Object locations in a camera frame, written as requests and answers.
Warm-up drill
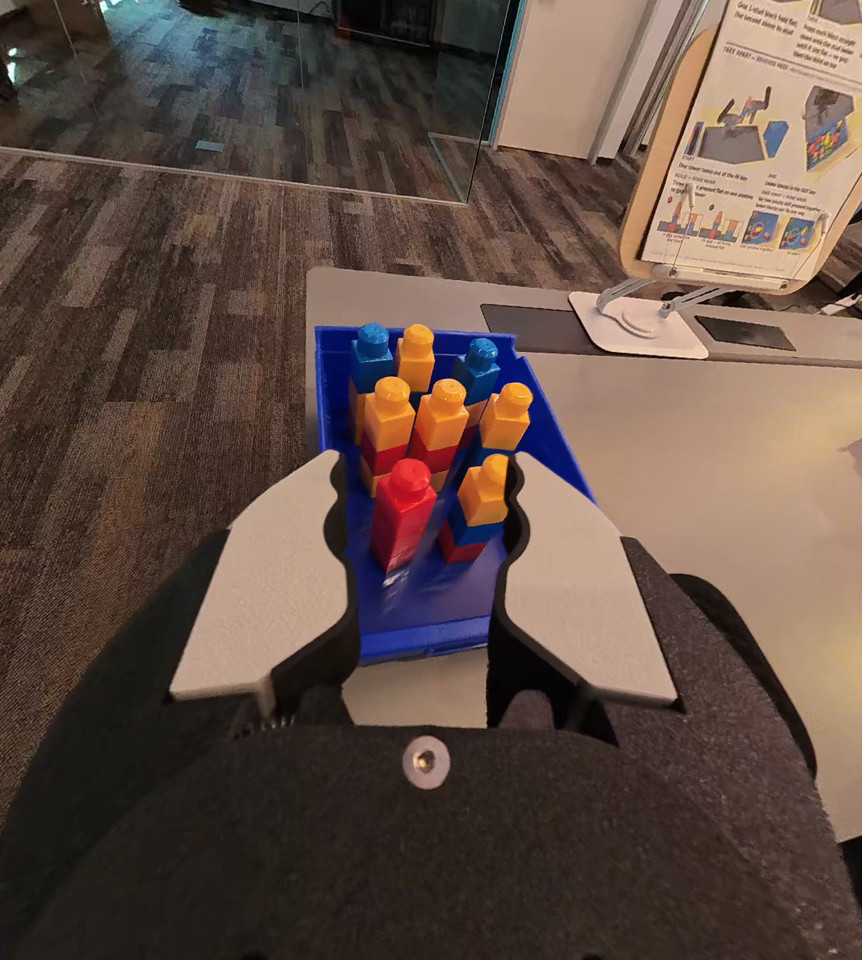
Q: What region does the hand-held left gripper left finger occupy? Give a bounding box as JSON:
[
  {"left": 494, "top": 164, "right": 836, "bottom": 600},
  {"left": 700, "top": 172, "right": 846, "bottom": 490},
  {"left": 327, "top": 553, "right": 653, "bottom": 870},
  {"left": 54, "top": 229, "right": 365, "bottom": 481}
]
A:
[{"left": 168, "top": 450, "right": 363, "bottom": 720}]

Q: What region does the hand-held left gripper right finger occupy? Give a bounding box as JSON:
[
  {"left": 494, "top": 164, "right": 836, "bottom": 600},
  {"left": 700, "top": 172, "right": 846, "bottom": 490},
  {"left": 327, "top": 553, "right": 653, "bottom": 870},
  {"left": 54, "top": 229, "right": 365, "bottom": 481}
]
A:
[{"left": 485, "top": 450, "right": 681, "bottom": 721}]

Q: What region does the blue mega block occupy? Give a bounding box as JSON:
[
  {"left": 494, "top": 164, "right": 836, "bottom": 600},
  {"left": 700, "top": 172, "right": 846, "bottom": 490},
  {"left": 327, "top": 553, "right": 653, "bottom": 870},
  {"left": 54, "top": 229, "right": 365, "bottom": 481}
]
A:
[{"left": 447, "top": 501, "right": 507, "bottom": 549}]

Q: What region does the red mega block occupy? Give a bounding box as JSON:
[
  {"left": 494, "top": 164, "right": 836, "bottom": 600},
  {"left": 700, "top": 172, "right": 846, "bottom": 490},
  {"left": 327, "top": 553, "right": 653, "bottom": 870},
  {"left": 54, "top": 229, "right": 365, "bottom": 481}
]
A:
[{"left": 440, "top": 521, "right": 490, "bottom": 566}]

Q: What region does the yellow mega block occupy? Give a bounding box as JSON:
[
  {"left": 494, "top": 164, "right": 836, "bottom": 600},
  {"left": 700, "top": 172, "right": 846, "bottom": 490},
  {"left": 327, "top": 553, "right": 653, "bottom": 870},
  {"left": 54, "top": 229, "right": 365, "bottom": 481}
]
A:
[{"left": 457, "top": 453, "right": 511, "bottom": 528}]

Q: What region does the blue plastic bin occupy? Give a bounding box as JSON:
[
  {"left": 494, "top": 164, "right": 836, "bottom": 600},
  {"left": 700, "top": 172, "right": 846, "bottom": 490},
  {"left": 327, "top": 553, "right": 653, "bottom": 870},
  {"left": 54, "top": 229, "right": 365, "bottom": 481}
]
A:
[{"left": 314, "top": 324, "right": 597, "bottom": 666}]

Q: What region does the group of block towers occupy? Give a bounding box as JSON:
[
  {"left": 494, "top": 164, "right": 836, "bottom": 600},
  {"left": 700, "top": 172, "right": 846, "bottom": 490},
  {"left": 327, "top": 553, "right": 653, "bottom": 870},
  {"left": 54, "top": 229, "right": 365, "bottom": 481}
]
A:
[{"left": 348, "top": 322, "right": 535, "bottom": 575}]

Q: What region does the black quilted pad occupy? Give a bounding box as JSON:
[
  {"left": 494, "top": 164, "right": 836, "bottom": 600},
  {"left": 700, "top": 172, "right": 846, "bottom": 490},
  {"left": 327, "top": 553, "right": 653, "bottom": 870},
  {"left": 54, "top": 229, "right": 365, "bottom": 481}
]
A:
[{"left": 667, "top": 573, "right": 819, "bottom": 781}]

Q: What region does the wooden document stand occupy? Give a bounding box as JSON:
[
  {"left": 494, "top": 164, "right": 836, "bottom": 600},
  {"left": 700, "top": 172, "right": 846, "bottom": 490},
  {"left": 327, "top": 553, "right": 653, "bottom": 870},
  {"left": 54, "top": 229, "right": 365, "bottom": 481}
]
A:
[{"left": 569, "top": 0, "right": 862, "bottom": 360}]

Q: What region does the printed instruction sheet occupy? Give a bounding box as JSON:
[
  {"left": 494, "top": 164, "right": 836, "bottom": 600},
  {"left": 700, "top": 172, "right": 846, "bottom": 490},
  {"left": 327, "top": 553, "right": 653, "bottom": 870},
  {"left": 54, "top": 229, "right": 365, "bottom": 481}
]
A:
[{"left": 641, "top": 0, "right": 862, "bottom": 280}]

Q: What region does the black cable tray lid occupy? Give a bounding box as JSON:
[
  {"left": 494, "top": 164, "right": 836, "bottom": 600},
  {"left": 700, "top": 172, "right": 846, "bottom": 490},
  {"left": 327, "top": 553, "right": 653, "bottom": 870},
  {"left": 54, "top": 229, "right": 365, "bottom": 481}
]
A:
[
  {"left": 693, "top": 315, "right": 798, "bottom": 352},
  {"left": 481, "top": 303, "right": 591, "bottom": 354}
]

